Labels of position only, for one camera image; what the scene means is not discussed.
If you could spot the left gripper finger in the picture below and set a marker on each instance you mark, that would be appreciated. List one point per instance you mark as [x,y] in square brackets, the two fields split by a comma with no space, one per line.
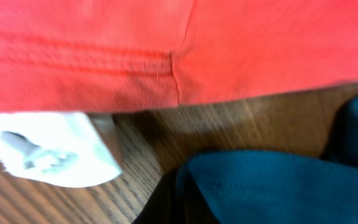
[163,206]

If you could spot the blue t-shirt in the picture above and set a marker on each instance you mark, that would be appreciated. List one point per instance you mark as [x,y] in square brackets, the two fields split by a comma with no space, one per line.
[255,186]

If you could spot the white t-shirt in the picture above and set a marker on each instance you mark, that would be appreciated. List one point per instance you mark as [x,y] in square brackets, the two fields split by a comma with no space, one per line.
[72,149]

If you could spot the red t-shirt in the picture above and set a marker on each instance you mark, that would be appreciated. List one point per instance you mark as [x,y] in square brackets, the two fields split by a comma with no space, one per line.
[58,55]

